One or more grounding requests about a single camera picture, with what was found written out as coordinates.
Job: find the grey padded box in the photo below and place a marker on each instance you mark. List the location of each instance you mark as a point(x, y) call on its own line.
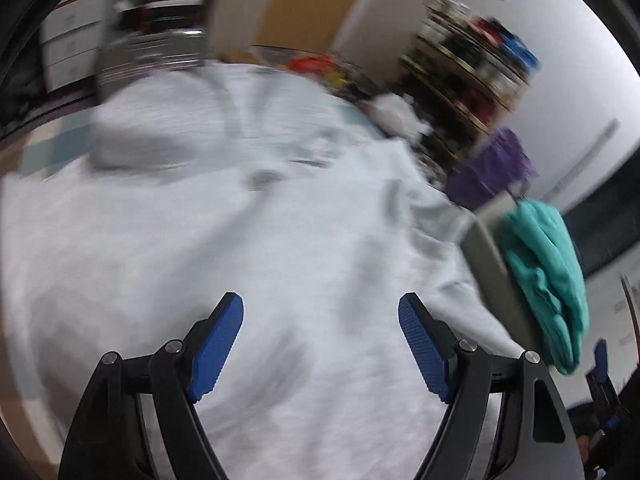
point(490, 270)

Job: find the light grey sweatshirt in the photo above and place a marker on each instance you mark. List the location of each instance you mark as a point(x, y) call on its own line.
point(300, 235)

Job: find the white crumpled bag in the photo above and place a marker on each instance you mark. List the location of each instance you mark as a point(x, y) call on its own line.
point(397, 112)

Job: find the stack of white drawer boxes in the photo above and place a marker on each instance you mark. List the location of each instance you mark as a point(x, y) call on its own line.
point(70, 35)

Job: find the assorted sneakers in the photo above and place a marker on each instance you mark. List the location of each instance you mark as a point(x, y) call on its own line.
point(500, 40)

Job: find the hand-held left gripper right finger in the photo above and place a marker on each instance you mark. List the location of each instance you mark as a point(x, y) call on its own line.
point(425, 350)

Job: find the purple cloth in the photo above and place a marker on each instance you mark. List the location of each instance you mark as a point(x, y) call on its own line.
point(490, 170)

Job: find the silver suitcase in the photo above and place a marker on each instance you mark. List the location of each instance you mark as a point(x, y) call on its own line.
point(150, 55)

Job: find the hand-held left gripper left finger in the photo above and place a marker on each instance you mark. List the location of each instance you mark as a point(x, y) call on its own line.
point(215, 350)

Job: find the teal garment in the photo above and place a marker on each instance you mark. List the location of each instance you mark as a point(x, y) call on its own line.
point(545, 270)

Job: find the black framed glass door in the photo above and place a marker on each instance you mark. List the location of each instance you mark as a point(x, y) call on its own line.
point(600, 230)

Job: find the red and yellow tangle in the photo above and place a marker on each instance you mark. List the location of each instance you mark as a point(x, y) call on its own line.
point(315, 67)

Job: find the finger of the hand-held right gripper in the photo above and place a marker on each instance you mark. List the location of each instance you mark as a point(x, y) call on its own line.
point(601, 360)

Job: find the wooden door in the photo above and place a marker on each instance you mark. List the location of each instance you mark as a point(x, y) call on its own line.
point(300, 5)

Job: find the wooden shoe rack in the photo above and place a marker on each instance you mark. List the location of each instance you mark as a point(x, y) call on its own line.
point(465, 70)

